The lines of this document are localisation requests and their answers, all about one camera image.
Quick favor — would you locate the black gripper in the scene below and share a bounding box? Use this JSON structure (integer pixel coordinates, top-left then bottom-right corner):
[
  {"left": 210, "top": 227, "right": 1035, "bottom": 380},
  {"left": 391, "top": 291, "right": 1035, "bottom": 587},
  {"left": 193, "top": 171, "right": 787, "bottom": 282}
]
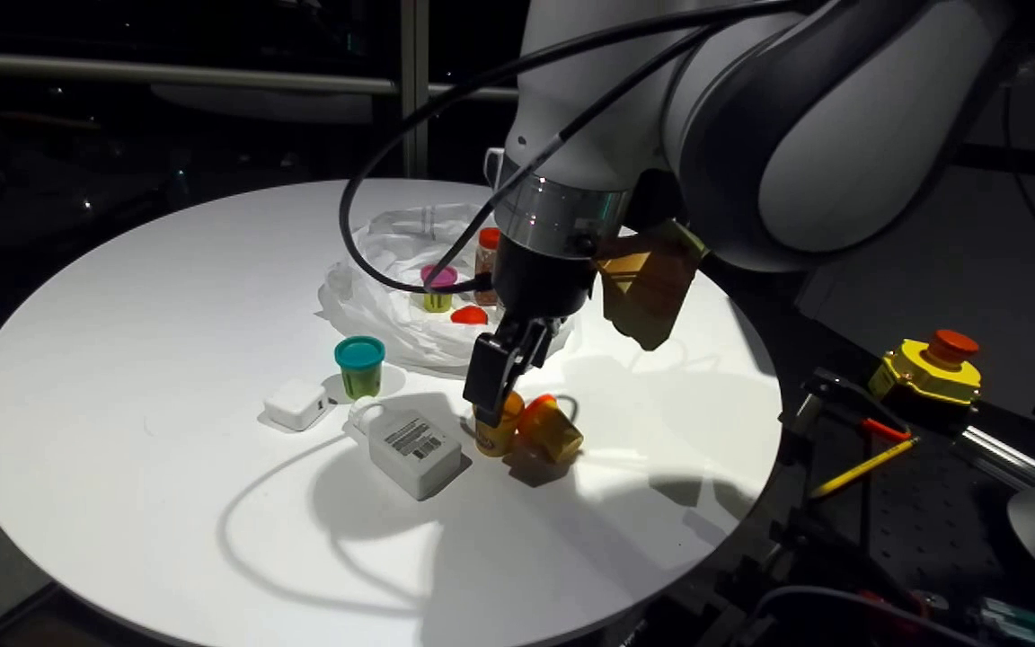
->
[{"left": 463, "top": 240, "right": 597, "bottom": 425}]

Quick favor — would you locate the small red cap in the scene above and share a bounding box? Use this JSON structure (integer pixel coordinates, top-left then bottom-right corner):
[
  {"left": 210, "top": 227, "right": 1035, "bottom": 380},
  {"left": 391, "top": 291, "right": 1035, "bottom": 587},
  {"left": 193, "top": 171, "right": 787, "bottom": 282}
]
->
[{"left": 451, "top": 307, "right": 489, "bottom": 327}]

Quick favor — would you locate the yellow-lid play-dough tub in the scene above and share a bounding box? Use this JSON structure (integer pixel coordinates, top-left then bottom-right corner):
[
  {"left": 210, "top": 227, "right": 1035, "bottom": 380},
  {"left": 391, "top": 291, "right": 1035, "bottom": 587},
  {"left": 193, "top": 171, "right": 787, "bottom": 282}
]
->
[{"left": 474, "top": 393, "right": 526, "bottom": 458}]

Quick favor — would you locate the teal-lid play-dough tub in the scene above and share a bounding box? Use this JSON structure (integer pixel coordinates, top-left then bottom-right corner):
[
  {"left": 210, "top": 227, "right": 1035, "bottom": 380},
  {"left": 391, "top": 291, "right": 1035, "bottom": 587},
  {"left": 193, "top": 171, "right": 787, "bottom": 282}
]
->
[{"left": 336, "top": 334, "right": 386, "bottom": 399}]

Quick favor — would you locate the red-capped spice bottle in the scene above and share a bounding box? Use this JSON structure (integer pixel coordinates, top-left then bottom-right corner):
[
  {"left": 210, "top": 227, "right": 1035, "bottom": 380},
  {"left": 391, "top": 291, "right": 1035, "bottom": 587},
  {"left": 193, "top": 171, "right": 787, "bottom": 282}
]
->
[{"left": 474, "top": 227, "right": 505, "bottom": 307}]

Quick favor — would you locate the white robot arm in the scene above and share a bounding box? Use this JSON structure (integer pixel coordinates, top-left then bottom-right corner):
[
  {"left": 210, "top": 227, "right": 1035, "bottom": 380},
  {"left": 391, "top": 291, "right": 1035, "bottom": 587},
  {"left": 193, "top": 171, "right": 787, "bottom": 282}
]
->
[{"left": 463, "top": 0, "right": 1035, "bottom": 422}]

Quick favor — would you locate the clear crumpled plastic bag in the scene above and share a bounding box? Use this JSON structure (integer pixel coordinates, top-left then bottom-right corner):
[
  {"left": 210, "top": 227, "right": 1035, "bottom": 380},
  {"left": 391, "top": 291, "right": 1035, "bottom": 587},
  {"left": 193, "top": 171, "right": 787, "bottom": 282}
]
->
[{"left": 320, "top": 205, "right": 501, "bottom": 375}]

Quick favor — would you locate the large white plastic bottle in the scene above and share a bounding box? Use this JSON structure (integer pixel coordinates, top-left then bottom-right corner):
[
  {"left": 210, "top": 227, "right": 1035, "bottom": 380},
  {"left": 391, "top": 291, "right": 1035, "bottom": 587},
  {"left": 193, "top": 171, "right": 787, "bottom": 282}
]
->
[{"left": 348, "top": 393, "right": 468, "bottom": 503}]

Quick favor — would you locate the small white square box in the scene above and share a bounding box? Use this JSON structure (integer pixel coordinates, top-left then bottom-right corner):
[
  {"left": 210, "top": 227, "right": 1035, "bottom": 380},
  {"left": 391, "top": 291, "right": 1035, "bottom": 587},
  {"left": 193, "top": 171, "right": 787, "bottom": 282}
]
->
[{"left": 263, "top": 380, "right": 329, "bottom": 433}]

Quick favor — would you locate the yellow pencil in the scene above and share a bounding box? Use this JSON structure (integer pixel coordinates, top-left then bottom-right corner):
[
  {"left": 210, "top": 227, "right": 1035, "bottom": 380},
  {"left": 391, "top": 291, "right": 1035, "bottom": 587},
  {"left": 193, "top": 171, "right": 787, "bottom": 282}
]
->
[{"left": 813, "top": 440, "right": 919, "bottom": 500}]

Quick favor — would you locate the yellow emergency stop button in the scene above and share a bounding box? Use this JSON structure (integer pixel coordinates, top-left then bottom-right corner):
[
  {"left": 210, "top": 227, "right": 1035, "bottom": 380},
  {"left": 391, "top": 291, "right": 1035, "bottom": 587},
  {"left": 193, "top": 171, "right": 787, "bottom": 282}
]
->
[{"left": 870, "top": 327, "right": 984, "bottom": 406}]

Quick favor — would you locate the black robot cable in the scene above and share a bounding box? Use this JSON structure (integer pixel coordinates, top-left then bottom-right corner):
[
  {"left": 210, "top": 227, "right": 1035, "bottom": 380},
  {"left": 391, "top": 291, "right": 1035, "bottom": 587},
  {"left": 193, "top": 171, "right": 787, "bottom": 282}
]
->
[{"left": 338, "top": 0, "right": 810, "bottom": 300}]

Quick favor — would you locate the vertical window post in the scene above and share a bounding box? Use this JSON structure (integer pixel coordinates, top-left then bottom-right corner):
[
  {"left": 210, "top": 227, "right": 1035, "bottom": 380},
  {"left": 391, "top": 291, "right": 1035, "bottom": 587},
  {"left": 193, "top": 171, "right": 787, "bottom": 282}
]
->
[{"left": 398, "top": 0, "right": 430, "bottom": 176}]

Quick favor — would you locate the metal window rail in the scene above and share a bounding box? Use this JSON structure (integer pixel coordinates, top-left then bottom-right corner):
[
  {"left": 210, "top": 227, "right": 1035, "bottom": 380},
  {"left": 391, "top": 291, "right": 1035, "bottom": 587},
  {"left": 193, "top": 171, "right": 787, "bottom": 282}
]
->
[{"left": 0, "top": 55, "right": 454, "bottom": 102}]

